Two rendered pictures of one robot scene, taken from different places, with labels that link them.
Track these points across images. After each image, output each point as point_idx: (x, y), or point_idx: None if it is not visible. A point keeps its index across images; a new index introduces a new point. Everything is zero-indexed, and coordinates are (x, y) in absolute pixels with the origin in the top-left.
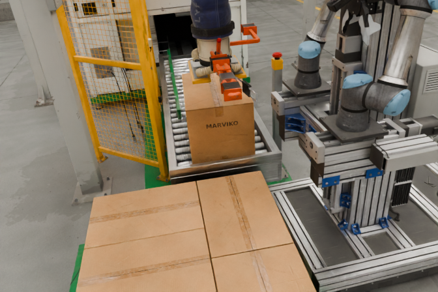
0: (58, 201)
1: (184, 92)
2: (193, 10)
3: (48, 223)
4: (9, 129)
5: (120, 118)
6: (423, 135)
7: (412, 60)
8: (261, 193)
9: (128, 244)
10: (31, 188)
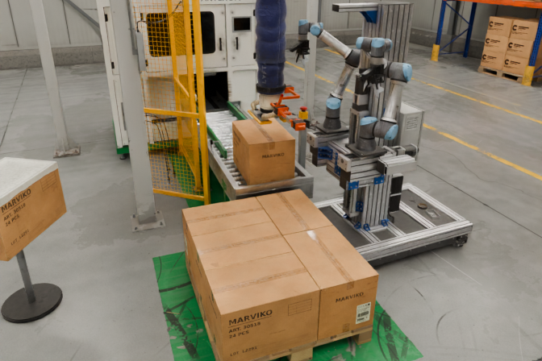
0: (118, 230)
1: (241, 133)
2: (260, 76)
3: (118, 246)
4: None
5: None
6: (406, 155)
7: (398, 110)
8: (304, 201)
9: (223, 232)
10: (87, 222)
